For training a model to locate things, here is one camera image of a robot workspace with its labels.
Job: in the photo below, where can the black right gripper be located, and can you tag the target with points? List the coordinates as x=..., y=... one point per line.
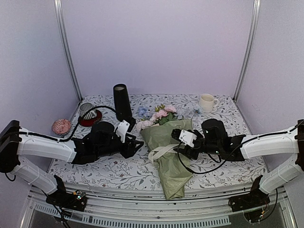
x=188, y=152

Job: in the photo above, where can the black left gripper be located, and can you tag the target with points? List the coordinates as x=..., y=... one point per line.
x=131, y=151

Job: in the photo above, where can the green paper flower bouquet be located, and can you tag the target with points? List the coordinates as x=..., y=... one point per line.
x=155, y=130

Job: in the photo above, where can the white printed ribbon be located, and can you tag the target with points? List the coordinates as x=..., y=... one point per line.
x=160, y=151

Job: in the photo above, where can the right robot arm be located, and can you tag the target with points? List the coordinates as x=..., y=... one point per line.
x=289, y=141

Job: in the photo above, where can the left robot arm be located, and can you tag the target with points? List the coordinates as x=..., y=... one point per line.
x=16, y=143

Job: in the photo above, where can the black tall vase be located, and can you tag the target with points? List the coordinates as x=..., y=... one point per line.
x=122, y=103

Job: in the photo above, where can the floral patterned table mat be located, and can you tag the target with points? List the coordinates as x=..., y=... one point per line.
x=137, y=173

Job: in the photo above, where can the cream ceramic mug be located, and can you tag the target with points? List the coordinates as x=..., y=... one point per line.
x=207, y=102

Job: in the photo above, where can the red floral saucer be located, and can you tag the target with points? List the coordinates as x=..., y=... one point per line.
x=90, y=122

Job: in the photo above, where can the black white striped cup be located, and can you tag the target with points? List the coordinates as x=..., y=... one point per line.
x=86, y=112

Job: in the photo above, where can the red patterned bowl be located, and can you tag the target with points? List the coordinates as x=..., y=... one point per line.
x=61, y=126

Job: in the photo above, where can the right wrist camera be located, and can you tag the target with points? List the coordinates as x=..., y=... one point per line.
x=186, y=137

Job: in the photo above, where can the aluminium frame rail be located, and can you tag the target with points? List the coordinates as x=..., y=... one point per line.
x=200, y=208

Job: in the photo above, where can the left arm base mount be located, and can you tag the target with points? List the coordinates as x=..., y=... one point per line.
x=74, y=201

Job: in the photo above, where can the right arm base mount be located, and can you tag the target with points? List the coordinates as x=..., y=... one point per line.
x=254, y=198

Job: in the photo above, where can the right aluminium post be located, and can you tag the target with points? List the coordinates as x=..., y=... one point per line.
x=248, y=50

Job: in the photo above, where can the aluminium post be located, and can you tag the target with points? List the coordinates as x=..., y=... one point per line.
x=66, y=48
x=248, y=50

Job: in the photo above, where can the left aluminium post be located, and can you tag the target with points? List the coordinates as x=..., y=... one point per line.
x=66, y=48

